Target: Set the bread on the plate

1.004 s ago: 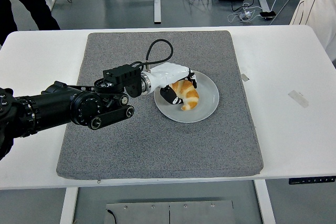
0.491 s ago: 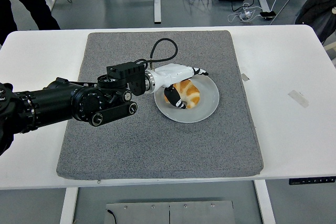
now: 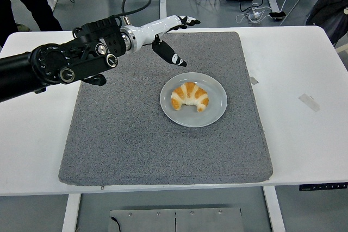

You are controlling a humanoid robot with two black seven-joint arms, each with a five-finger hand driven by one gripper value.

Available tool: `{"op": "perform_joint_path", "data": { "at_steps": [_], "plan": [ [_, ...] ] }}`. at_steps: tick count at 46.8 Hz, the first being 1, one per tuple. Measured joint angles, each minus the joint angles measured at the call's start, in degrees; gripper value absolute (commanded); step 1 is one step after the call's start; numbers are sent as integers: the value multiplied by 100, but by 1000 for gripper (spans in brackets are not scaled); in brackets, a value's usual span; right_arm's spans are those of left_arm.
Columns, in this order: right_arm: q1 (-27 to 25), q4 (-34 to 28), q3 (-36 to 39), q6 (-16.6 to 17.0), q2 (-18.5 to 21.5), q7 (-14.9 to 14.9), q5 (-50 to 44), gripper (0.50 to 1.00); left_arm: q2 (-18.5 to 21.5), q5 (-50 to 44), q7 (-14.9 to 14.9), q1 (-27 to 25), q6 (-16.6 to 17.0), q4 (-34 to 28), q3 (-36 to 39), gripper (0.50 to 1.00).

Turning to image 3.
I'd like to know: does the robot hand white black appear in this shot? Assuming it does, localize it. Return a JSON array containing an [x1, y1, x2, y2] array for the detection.
[[127, 14, 201, 67]]

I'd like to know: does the croissant bread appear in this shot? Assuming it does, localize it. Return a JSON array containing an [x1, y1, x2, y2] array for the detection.
[[170, 81, 210, 112]]

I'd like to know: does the pale grey round plate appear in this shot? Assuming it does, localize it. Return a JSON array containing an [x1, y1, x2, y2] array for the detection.
[[159, 72, 228, 128]]

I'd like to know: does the grey fabric mat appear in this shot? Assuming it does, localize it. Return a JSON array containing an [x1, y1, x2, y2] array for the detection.
[[58, 31, 274, 187]]

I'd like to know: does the black phone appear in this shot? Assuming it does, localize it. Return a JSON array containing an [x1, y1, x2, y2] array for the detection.
[[269, 11, 287, 21]]

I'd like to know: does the large clear tape piece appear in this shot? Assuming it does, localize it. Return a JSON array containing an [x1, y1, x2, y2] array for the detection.
[[298, 93, 321, 112]]

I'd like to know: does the dark jacket on chair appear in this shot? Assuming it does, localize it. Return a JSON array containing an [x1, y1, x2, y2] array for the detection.
[[306, 0, 348, 47]]

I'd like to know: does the white table leg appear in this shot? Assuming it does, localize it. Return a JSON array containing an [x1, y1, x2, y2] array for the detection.
[[262, 187, 286, 232], [61, 193, 82, 232]]

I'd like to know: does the black table control panel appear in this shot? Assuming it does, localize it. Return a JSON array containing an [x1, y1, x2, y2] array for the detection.
[[299, 182, 348, 192]]

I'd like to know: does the white charger with cables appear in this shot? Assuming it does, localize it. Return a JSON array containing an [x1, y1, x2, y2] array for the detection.
[[235, 2, 270, 24]]

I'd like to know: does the short black cable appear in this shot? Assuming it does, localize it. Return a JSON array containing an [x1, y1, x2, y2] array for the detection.
[[109, 216, 122, 232]]

